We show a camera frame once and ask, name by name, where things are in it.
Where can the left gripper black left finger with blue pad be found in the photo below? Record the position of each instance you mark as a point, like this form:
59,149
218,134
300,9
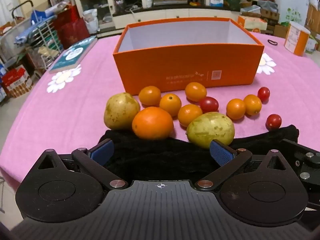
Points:
93,161

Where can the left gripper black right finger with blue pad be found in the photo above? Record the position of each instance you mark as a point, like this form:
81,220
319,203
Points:
230,162

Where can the small orange kumquat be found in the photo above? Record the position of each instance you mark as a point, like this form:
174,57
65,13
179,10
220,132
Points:
236,109
150,96
188,113
253,104
171,103
195,91

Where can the black cloth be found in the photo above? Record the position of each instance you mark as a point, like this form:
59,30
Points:
167,159

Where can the red cherry tomato lower right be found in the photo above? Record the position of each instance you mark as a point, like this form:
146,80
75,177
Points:
273,122

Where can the red cherry tomato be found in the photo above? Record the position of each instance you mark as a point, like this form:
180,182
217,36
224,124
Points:
209,104
263,94
273,122

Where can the pink tablecloth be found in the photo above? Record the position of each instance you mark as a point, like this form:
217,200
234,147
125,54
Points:
73,115

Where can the red cherry tomato centre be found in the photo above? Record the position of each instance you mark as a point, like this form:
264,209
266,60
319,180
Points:
209,104

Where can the small orange kumquat far right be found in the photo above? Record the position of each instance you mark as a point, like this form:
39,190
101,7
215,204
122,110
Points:
253,104

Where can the small orange kumquat lower centre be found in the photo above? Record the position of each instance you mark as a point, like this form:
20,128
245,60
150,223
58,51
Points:
188,113

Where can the large orange fruit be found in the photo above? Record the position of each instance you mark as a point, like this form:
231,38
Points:
153,123

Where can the red cherry tomato top right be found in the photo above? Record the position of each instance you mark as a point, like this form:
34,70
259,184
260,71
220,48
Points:
263,94

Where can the small orange kumquat top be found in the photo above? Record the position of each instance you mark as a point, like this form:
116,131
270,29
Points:
195,91

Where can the small orange kumquat far left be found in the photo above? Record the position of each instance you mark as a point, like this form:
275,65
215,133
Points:
150,96

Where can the teal book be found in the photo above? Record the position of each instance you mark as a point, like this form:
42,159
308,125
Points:
72,57

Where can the red cardboard box on floor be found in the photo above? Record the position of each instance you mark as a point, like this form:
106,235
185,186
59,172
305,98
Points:
17,82

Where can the orange cardboard box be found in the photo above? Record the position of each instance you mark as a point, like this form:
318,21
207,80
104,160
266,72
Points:
171,53

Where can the red gift bag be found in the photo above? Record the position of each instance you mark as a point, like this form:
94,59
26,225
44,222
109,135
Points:
70,27

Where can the orange white canister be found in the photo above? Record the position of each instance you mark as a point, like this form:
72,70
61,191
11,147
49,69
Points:
296,38

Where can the orange white carton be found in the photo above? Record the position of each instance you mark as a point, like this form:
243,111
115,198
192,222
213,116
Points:
251,23

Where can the white low tv cabinet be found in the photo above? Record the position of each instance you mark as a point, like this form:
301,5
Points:
122,21

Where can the white glass-door cabinet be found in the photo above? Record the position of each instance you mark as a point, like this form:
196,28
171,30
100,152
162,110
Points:
105,11

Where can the white wire rack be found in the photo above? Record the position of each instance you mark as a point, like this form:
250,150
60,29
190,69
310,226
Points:
41,42

